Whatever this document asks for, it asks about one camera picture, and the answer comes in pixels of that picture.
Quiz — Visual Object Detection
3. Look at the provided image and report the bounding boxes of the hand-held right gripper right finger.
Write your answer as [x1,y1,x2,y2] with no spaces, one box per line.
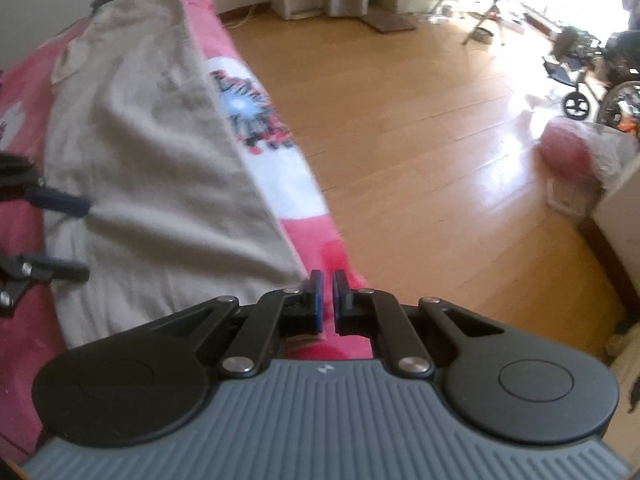
[333,269,503,379]

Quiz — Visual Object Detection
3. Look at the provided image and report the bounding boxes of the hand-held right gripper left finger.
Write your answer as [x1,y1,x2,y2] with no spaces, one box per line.
[150,270,325,378]

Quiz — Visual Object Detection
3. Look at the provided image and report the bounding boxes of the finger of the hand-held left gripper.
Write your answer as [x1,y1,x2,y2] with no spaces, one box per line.
[22,180,93,218]
[0,254,91,311]

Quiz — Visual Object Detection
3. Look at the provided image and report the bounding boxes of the beige shirt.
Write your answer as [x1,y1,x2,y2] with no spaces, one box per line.
[42,0,311,351]

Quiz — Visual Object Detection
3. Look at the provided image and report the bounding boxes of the pink floral blanket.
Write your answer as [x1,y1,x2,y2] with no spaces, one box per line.
[0,0,371,461]

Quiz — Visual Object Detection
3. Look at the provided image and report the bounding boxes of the pink plastic bag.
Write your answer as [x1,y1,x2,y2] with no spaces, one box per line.
[540,119,601,181]

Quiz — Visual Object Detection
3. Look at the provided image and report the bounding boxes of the brown floor mat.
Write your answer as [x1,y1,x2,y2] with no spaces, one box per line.
[360,10,417,36]

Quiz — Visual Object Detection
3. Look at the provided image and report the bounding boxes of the clear plastic bag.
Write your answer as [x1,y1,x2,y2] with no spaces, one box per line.
[585,125,640,191]

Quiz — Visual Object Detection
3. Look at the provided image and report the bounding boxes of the wheelchair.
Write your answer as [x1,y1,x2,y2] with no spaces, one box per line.
[542,27,640,126]

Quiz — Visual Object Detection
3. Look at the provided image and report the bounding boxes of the white power cable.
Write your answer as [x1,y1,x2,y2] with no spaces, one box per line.
[220,2,273,28]

